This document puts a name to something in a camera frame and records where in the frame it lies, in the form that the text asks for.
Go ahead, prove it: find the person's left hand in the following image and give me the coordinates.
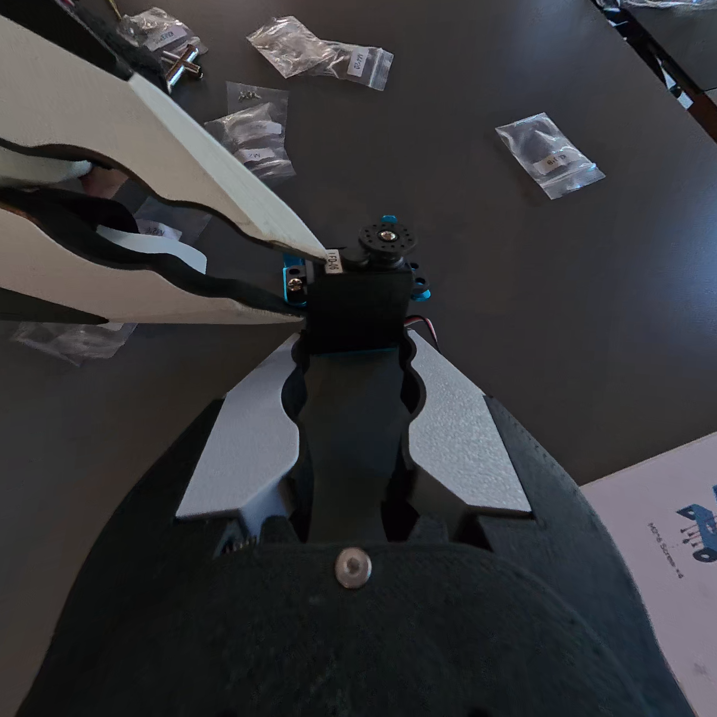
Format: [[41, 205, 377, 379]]
[[81, 166, 130, 199]]

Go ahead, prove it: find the white printed instruction manual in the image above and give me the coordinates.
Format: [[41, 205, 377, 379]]
[[580, 431, 717, 717]]

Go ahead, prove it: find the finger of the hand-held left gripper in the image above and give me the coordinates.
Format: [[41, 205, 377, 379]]
[[0, 16, 330, 265], [0, 206, 308, 327]]

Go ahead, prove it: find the dark brown desk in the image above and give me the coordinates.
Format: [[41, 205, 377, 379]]
[[0, 0, 717, 717]]

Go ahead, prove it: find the black servo motor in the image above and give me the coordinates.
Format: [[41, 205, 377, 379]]
[[305, 215, 421, 355]]

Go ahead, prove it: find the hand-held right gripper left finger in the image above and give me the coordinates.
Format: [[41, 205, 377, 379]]
[[175, 332, 309, 530]]

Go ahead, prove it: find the blue metal bracket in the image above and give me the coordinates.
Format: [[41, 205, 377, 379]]
[[280, 213, 432, 359]]

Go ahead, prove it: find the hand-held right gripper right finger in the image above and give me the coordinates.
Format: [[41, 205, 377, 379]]
[[402, 329, 533, 524]]

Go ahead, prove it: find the small silver metal part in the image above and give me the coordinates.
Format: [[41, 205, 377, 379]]
[[159, 44, 204, 93]]

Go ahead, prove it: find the group of small clear bags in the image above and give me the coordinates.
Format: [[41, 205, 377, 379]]
[[11, 6, 607, 367]]

